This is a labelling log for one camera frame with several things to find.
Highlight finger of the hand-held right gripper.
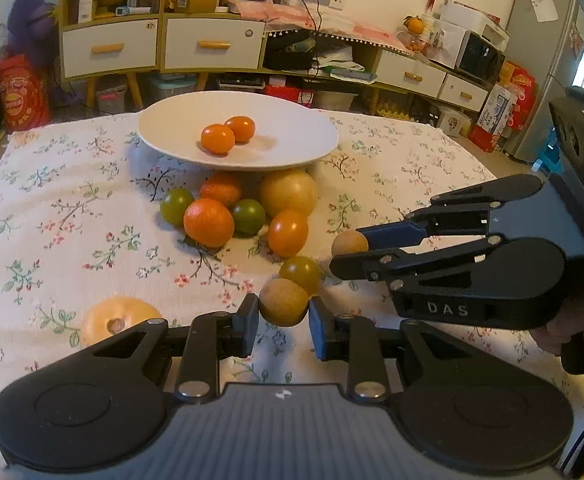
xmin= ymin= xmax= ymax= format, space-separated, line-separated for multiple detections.
xmin=329 ymin=234 xmax=510 ymax=291
xmin=356 ymin=174 xmax=545 ymax=252

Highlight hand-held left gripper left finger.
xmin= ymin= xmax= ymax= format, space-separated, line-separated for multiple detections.
xmin=91 ymin=294 xmax=261 ymax=403

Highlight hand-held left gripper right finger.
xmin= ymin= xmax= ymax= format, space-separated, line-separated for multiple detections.
xmin=308 ymin=296 xmax=478 ymax=404

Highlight brown longan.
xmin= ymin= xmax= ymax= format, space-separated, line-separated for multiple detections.
xmin=259 ymin=278 xmax=311 ymax=327
xmin=331 ymin=230 xmax=370 ymax=257

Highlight olive brown tomato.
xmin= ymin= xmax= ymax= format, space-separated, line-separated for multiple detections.
xmin=278 ymin=256 xmax=323 ymax=297

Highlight large orange tomato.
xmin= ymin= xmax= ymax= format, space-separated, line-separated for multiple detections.
xmin=267 ymin=209 xmax=309 ymax=259

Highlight yellow round pear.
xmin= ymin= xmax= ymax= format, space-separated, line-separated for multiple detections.
xmin=258 ymin=170 xmax=319 ymax=219

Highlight smooth orange tangerine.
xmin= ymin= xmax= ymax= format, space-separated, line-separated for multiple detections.
xmin=183 ymin=198 xmax=235 ymax=248

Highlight yellow fruit with stem dimple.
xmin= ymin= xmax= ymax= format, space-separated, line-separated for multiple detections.
xmin=81 ymin=297 xmax=163 ymax=348

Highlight bumpy dark orange tangerine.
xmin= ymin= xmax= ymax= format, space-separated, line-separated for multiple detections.
xmin=199 ymin=172 xmax=244 ymax=208

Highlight white ribbed plate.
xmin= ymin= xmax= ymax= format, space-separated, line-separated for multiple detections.
xmin=137 ymin=91 xmax=340 ymax=172

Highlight person's right hand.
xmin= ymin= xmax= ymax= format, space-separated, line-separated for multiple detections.
xmin=530 ymin=320 xmax=567 ymax=357

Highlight green tomato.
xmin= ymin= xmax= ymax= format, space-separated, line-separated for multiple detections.
xmin=159 ymin=188 xmax=195 ymax=227
xmin=232 ymin=199 xmax=267 ymax=235

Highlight blue stool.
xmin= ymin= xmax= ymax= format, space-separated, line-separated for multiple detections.
xmin=532 ymin=127 xmax=562 ymax=171

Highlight low cabinet with white drawers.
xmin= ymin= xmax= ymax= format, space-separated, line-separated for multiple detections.
xmin=262 ymin=30 xmax=492 ymax=111

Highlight red box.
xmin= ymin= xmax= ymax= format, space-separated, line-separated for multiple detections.
xmin=264 ymin=85 xmax=315 ymax=108

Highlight red gift bags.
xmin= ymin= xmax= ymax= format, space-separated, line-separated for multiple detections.
xmin=472 ymin=60 xmax=537 ymax=153

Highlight small orange tomato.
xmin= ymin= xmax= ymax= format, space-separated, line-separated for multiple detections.
xmin=224 ymin=116 xmax=256 ymax=143
xmin=201 ymin=123 xmax=235 ymax=156

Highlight floral tablecloth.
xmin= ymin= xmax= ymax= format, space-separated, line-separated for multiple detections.
xmin=0 ymin=107 xmax=584 ymax=466

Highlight black and white microwave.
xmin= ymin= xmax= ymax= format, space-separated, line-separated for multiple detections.
xmin=432 ymin=20 xmax=506 ymax=86

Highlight black bag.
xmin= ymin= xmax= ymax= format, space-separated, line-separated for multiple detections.
xmin=263 ymin=35 xmax=317 ymax=71

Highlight orange on glass stand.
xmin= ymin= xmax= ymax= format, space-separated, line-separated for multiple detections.
xmin=403 ymin=14 xmax=429 ymax=53

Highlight silver fridge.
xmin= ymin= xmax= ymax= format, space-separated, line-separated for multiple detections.
xmin=502 ymin=0 xmax=584 ymax=163

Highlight pink cloth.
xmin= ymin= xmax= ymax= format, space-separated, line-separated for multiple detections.
xmin=229 ymin=0 xmax=407 ymax=56

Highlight white box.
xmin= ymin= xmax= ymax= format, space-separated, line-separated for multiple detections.
xmin=439 ymin=2 xmax=502 ymax=36

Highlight clear storage box teal lid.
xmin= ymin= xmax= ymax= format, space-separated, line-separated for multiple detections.
xmin=144 ymin=74 xmax=200 ymax=106

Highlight small clear storage box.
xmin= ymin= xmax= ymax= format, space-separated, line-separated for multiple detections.
xmin=96 ymin=80 xmax=128 ymax=113

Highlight yellow cabinet with white drawers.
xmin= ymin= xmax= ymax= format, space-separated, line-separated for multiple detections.
xmin=58 ymin=0 xmax=267 ymax=111

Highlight red cylindrical bin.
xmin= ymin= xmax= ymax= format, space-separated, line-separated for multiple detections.
xmin=0 ymin=54 xmax=53 ymax=133

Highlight purple plush toy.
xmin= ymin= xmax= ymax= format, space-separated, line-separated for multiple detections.
xmin=2 ymin=0 xmax=60 ymax=68

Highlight black power cable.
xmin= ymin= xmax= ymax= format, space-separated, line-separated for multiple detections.
xmin=299 ymin=0 xmax=323 ymax=81

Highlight white drawer with yellow handle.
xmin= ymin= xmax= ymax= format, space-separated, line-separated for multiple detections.
xmin=163 ymin=14 xmax=267 ymax=71
xmin=62 ymin=19 xmax=160 ymax=78

